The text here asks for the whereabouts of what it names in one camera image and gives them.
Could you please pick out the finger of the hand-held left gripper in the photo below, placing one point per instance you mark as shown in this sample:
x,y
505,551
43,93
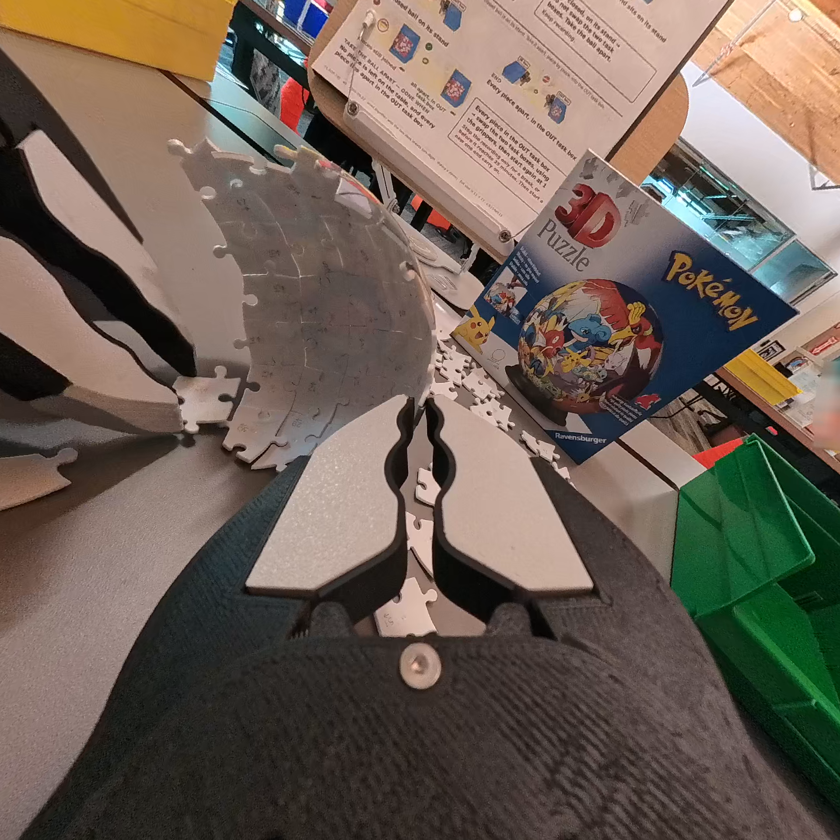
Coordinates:
x,y
65,341
111,243

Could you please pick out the white puzzle piece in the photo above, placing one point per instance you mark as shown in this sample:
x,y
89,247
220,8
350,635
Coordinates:
x,y
29,479
207,397

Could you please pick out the pile of puzzle pieces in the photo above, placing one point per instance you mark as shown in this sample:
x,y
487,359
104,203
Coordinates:
x,y
479,387

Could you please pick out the stack of small yellow bins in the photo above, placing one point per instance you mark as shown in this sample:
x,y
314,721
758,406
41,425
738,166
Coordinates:
x,y
761,374

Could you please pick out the green plastic bin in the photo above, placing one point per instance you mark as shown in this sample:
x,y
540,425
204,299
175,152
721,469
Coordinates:
x,y
781,669
735,525

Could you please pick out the white instruction sheet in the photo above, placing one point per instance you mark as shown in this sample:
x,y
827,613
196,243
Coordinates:
x,y
525,85

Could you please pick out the wooden table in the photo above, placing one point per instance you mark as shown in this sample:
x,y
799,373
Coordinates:
x,y
774,413

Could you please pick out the partly built puzzle ball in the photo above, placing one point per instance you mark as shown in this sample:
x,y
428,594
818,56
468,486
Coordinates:
x,y
328,308

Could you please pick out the orange traffic cone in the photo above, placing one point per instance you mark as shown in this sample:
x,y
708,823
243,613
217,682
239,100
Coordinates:
x,y
718,454
294,92

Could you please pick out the white board stand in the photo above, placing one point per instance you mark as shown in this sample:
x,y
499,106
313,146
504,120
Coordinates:
x,y
453,282

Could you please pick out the yellow plastic bin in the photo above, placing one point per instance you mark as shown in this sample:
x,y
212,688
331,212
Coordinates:
x,y
131,33

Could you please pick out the blue puzzle box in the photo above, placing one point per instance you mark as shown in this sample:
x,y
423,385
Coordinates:
x,y
689,243

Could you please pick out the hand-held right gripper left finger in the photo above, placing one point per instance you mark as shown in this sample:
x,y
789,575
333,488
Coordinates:
x,y
328,518

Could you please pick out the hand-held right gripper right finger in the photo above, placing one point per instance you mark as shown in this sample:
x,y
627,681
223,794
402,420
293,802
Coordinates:
x,y
505,518

